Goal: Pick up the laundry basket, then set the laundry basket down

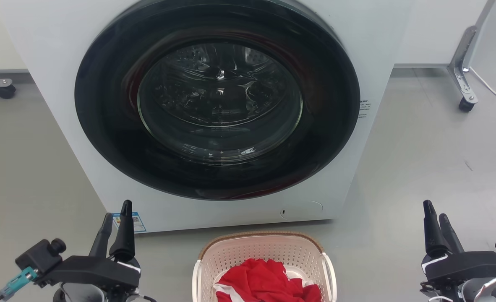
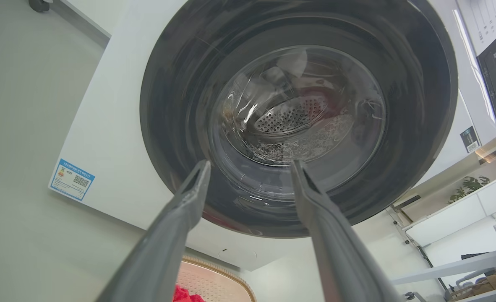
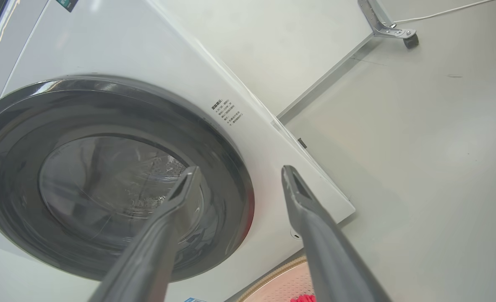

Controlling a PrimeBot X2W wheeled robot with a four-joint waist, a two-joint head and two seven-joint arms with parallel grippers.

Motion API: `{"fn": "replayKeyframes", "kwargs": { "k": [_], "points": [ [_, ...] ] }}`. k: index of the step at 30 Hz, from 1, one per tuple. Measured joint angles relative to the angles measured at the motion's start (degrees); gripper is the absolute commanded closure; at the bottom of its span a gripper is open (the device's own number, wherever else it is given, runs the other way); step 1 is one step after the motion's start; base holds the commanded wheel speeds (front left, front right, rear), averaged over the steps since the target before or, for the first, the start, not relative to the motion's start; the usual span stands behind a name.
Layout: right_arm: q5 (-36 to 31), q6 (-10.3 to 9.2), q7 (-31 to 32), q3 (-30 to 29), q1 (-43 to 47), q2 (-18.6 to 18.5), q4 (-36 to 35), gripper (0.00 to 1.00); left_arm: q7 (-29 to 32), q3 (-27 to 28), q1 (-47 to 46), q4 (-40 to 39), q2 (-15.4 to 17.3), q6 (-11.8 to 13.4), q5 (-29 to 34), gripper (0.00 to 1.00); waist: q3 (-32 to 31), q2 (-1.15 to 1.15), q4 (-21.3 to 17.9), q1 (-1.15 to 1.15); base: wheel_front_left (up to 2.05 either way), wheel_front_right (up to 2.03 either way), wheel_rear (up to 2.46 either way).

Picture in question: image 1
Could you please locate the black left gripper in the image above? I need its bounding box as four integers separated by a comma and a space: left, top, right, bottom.
38, 200, 142, 290

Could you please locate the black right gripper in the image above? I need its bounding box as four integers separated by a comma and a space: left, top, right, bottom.
421, 200, 496, 286

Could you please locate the white perforated plastic laundry basket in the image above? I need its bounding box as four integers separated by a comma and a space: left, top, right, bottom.
191, 231, 338, 302

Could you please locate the blue energy label sticker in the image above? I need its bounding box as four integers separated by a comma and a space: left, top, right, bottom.
112, 212, 147, 234

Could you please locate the black round washer door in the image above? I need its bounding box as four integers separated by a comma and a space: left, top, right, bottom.
74, 0, 361, 201

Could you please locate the round white filter cover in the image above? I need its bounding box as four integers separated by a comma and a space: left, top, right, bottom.
280, 200, 324, 219

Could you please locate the red garment with white trim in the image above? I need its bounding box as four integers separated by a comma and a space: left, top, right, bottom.
213, 258, 322, 302

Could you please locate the white front-load washing machine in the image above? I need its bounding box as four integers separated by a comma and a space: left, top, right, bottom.
0, 0, 416, 234

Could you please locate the teal cable connector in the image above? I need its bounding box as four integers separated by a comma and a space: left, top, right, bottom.
0, 266, 39, 301

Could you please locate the white power cable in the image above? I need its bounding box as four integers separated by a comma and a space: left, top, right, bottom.
468, 67, 496, 111

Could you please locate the tall metal foot bracket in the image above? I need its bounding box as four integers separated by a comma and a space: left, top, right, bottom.
447, 26, 479, 105

